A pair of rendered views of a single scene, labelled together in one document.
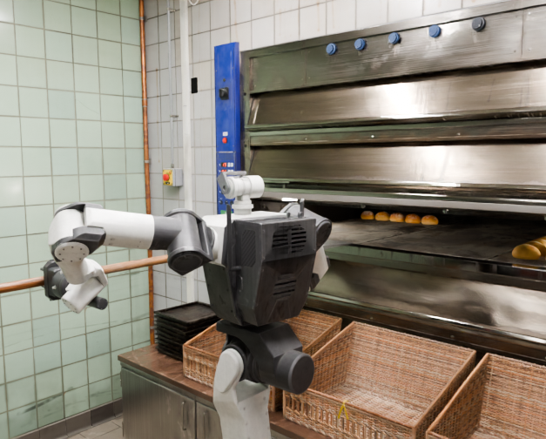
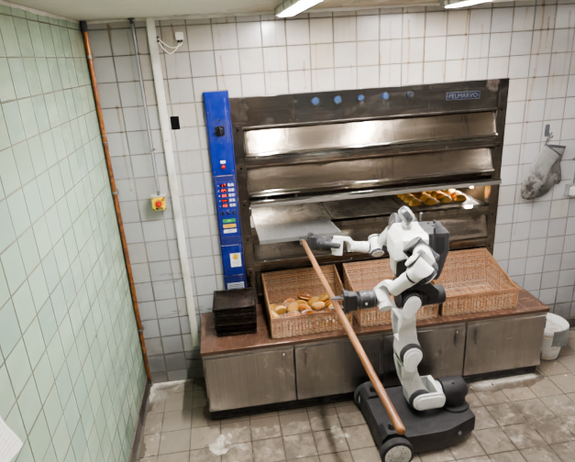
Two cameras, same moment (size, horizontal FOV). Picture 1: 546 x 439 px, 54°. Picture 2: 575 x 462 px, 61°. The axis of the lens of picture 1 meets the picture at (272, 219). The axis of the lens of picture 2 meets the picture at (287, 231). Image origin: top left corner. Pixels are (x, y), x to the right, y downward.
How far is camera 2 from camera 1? 2.59 m
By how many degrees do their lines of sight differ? 50
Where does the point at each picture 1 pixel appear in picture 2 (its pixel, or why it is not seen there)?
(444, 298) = not seen: hidden behind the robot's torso
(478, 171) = (411, 170)
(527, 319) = not seen: hidden behind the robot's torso
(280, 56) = (270, 103)
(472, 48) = (404, 106)
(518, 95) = (429, 131)
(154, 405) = (248, 368)
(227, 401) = (411, 322)
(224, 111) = (220, 144)
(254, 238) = (444, 240)
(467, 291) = not seen: hidden behind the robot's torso
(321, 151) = (308, 166)
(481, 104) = (413, 136)
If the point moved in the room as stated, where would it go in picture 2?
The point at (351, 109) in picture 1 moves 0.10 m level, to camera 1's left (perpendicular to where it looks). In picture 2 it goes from (334, 140) to (326, 142)
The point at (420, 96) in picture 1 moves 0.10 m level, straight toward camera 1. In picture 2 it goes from (378, 131) to (388, 133)
